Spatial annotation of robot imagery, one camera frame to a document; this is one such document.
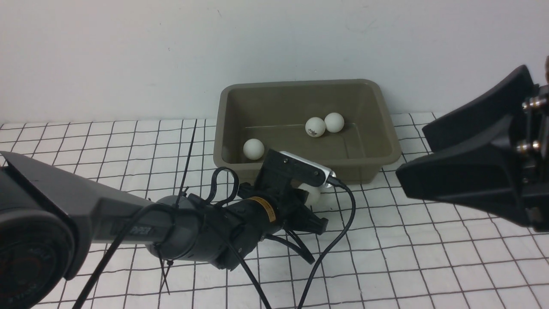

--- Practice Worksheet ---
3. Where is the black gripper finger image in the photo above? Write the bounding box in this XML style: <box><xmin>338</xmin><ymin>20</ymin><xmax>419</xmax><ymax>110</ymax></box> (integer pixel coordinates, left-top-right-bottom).
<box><xmin>287</xmin><ymin>206</ymin><xmax>328</xmax><ymax>235</ymax></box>

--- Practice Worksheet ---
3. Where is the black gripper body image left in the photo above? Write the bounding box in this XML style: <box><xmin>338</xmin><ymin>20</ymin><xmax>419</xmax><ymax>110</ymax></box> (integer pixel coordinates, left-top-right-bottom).
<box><xmin>227</xmin><ymin>182</ymin><xmax>309</xmax><ymax>254</ymax></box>

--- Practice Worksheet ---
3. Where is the white ball with logo centre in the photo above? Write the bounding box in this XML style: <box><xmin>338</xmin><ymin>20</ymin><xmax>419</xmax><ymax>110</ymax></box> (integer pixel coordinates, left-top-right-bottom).
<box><xmin>298</xmin><ymin>183</ymin><xmax>321</xmax><ymax>206</ymax></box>

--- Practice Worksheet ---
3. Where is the white ball with logo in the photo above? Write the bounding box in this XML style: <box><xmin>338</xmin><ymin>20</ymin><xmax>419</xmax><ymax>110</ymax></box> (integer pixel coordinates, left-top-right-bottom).
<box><xmin>298</xmin><ymin>183</ymin><xmax>321</xmax><ymax>206</ymax></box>
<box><xmin>305</xmin><ymin>117</ymin><xmax>326</xmax><ymax>138</ymax></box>

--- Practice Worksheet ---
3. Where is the plain white ball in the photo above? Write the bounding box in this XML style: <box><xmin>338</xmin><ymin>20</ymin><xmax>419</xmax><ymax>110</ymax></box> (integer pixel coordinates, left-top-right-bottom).
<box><xmin>324</xmin><ymin>112</ymin><xmax>345</xmax><ymax>133</ymax></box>
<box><xmin>243</xmin><ymin>139</ymin><xmax>265</xmax><ymax>161</ymax></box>

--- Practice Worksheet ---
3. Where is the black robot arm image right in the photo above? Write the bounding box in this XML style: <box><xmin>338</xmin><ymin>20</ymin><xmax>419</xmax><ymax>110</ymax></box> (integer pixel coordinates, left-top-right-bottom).
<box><xmin>396</xmin><ymin>65</ymin><xmax>549</xmax><ymax>232</ymax></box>

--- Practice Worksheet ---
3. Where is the white checkered tablecloth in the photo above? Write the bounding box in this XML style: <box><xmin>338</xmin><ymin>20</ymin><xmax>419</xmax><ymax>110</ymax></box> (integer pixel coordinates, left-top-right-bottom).
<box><xmin>0</xmin><ymin>113</ymin><xmax>549</xmax><ymax>309</ymax></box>

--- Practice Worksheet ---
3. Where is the black camera cable image left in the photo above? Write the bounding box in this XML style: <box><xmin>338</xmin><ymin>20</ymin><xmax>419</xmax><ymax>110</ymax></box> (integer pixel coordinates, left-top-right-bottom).
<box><xmin>227</xmin><ymin>176</ymin><xmax>356</xmax><ymax>309</ymax></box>

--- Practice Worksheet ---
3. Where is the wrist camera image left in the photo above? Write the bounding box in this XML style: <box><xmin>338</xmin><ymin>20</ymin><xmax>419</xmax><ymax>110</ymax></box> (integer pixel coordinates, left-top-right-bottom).
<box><xmin>254</xmin><ymin>149</ymin><xmax>340</xmax><ymax>188</ymax></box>

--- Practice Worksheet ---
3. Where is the black cable tie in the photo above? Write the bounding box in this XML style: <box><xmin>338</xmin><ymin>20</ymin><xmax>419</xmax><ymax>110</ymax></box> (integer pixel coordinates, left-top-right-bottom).
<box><xmin>157</xmin><ymin>119</ymin><xmax>199</xmax><ymax>296</ymax></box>

